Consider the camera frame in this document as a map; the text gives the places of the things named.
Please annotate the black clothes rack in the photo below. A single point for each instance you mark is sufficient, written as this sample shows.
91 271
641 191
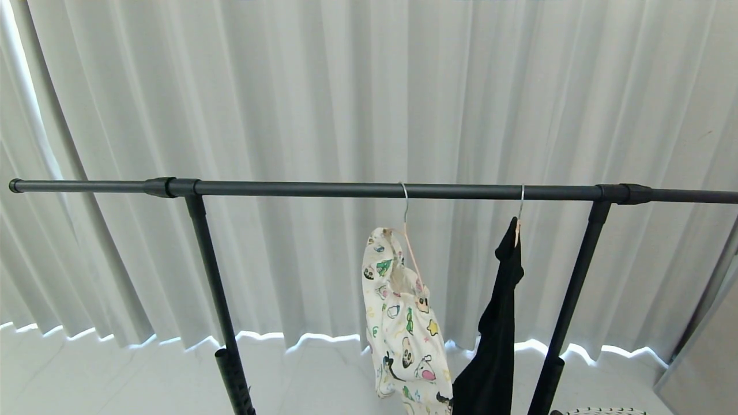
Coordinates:
375 189

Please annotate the pink clothes hanger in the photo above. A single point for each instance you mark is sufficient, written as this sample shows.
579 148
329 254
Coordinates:
519 216
410 248

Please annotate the black garment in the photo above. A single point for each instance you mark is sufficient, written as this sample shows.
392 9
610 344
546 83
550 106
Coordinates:
496 346

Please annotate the white laundry basket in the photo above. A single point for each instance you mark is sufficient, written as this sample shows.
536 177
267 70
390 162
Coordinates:
602 411

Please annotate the cream printed garment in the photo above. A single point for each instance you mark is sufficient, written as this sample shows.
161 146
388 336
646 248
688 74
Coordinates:
403 334

